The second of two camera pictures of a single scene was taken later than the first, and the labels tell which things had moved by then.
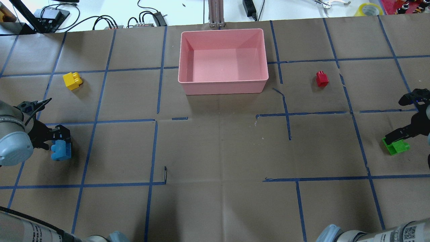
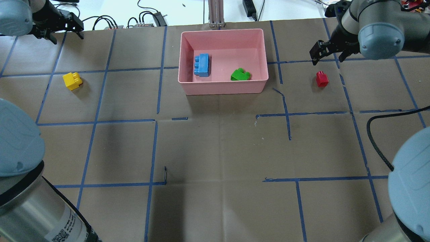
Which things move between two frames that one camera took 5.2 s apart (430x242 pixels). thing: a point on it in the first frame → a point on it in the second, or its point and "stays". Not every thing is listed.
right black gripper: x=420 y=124 → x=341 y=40
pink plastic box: x=222 y=62 stays
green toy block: x=399 y=146 → x=239 y=74
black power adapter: x=249 y=8 stays
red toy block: x=322 y=79 stays
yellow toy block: x=72 y=81 stays
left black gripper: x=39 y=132 → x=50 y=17
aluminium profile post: x=216 y=12 stays
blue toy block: x=61 y=150 → x=201 y=65
